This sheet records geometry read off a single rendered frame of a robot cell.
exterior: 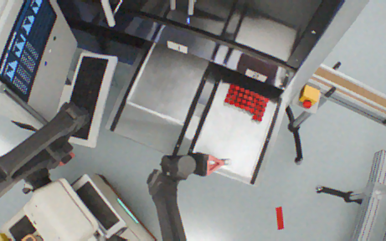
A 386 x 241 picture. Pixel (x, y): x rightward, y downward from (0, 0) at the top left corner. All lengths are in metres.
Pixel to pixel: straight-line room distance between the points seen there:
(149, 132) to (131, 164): 0.90
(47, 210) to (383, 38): 2.90
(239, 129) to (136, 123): 0.43
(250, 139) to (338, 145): 1.21
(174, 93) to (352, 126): 1.55
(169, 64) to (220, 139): 0.40
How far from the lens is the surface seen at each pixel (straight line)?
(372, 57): 3.15
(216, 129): 1.63
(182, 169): 1.10
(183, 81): 1.69
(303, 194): 2.60
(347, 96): 1.79
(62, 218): 1.15
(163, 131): 1.63
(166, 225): 1.01
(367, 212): 2.18
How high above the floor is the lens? 2.46
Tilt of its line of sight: 75 degrees down
